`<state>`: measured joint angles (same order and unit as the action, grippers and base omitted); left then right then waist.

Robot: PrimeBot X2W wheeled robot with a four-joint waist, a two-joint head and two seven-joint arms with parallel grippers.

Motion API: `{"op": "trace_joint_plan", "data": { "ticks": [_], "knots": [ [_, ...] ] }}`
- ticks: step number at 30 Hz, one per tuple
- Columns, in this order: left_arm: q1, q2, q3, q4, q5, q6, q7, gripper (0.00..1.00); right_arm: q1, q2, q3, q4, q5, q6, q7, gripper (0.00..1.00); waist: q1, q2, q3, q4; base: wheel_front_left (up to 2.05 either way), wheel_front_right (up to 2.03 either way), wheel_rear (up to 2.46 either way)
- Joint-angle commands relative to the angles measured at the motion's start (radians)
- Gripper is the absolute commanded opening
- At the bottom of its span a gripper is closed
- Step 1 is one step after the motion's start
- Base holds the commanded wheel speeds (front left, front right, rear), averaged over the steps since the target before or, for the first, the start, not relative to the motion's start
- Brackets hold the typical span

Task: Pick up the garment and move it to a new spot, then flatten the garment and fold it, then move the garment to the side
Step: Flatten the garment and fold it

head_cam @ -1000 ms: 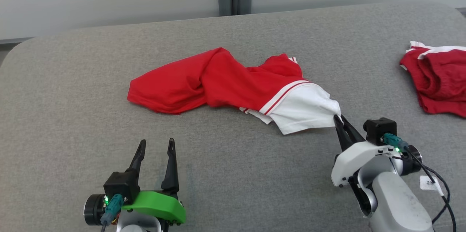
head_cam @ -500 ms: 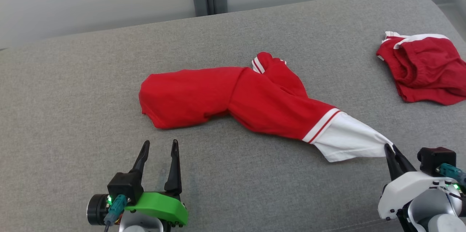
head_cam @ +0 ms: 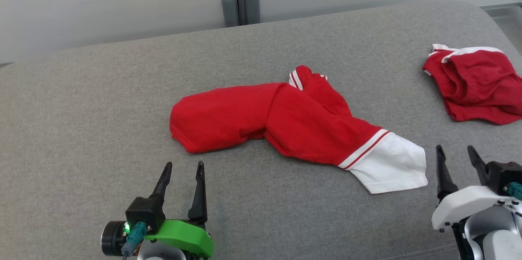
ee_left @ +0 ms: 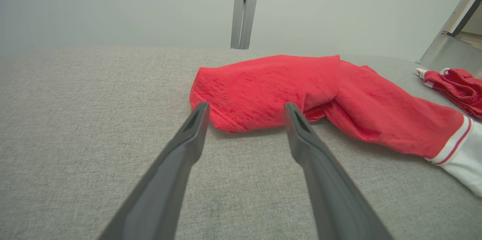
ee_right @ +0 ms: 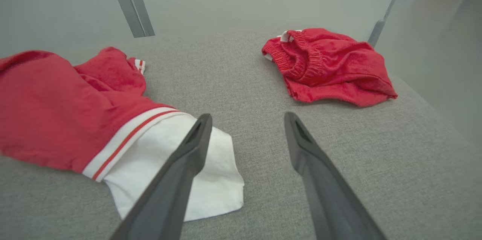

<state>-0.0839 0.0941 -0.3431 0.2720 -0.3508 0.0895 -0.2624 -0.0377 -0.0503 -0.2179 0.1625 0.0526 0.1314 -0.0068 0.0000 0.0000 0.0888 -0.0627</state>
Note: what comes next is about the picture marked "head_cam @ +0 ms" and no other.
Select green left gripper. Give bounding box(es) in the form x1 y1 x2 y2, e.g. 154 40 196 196
144 161 214 258

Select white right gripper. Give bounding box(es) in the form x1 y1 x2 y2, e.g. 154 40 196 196
431 144 522 232

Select red jersey with white sleeves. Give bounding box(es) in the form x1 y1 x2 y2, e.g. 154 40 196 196
169 65 429 194

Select red shorts with white stripe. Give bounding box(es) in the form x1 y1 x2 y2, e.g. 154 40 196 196
422 44 522 125

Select black cable with teal plug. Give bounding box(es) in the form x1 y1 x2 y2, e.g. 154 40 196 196
122 222 147 260
504 182 522 201

